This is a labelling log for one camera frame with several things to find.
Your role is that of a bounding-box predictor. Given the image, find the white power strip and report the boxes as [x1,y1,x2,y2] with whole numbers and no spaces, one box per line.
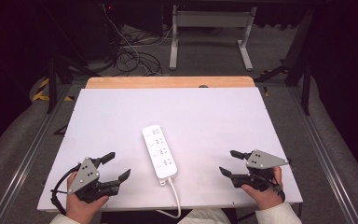
[142,124,179,187]

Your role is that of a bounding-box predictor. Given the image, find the tangle of floor cables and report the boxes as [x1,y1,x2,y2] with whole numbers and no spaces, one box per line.
[101,3,175,77]

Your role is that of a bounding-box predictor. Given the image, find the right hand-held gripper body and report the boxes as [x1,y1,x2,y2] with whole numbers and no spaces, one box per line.
[232,149,290,191]

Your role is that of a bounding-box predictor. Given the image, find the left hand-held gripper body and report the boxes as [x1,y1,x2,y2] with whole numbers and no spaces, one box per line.
[67,157,120,204]

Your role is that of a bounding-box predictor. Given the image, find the person's left hand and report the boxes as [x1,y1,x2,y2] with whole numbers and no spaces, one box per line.
[65,172,110,224]

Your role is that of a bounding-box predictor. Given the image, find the black wrist strap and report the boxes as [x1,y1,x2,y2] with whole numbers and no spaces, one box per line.
[271,182,287,203]

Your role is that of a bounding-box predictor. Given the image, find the person's right hand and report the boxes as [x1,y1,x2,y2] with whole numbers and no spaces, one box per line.
[241,166,285,211]

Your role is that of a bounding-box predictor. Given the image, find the white metal desk frame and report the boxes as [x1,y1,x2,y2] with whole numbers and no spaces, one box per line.
[169,4,258,72]

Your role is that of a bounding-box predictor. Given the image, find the person's white clothing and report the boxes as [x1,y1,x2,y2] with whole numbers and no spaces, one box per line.
[177,208,232,224]

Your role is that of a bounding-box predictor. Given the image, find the white power strip cable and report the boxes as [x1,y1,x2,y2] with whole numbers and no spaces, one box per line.
[155,176,182,219]

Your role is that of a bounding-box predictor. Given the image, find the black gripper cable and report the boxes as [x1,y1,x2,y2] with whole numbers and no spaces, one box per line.
[50,162,82,217]

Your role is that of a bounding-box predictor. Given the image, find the black metal stand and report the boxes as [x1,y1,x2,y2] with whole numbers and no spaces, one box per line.
[41,6,102,115]
[255,7,316,117]

